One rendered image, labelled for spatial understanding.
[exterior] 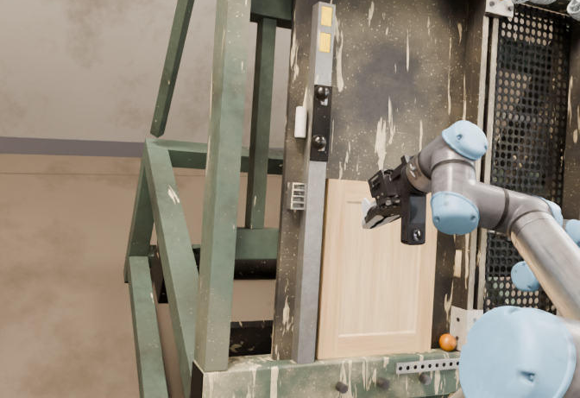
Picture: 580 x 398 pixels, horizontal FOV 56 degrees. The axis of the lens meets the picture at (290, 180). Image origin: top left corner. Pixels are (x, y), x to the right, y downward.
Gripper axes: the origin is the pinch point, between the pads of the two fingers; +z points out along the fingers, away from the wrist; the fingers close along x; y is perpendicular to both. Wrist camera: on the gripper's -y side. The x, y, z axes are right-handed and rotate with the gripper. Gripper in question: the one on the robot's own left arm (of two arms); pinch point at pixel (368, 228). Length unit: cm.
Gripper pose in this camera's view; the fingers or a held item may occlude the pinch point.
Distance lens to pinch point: 122.4
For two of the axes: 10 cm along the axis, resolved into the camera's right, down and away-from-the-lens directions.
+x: -8.9, -0.3, -4.6
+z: -4.2, 4.7, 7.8
